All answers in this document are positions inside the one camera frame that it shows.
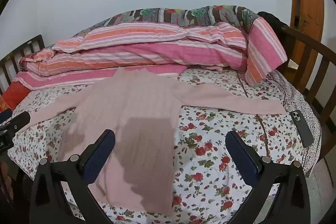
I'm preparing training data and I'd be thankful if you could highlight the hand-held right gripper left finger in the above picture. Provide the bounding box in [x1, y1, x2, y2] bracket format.
[29, 129, 116, 224]

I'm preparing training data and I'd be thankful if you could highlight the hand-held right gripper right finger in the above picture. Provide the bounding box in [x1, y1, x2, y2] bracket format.
[225, 130, 311, 224]

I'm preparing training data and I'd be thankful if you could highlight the thin black cable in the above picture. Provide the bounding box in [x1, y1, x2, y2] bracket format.
[270, 74, 292, 114]

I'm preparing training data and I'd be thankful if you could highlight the dark cloth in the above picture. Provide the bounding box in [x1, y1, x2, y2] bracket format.
[257, 11, 286, 31]

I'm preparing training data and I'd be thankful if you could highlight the grey smartphone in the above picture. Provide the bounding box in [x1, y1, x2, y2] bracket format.
[289, 109, 315, 148]

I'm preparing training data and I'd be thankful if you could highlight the red pillow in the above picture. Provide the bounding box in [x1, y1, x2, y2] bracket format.
[0, 81, 30, 112]

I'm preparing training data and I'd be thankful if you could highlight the brown wooden door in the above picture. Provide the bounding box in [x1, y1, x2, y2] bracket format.
[286, 0, 326, 77]

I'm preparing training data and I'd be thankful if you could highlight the dark wooden bed frame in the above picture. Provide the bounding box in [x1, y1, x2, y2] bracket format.
[259, 11, 336, 159]

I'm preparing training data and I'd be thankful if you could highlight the dark wooden headboard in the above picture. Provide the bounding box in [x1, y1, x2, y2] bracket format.
[0, 34, 46, 94]

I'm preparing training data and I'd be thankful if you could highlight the pink ribbed knit sweater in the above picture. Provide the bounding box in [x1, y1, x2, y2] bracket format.
[20, 67, 285, 214]

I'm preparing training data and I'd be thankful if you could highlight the floral bed sheet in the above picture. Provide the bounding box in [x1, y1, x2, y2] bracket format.
[8, 67, 322, 224]

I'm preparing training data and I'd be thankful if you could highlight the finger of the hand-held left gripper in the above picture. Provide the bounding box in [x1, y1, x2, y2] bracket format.
[0, 111, 31, 133]

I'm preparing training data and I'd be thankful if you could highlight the pink orange striped quilt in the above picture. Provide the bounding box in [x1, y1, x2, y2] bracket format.
[13, 5, 288, 90]

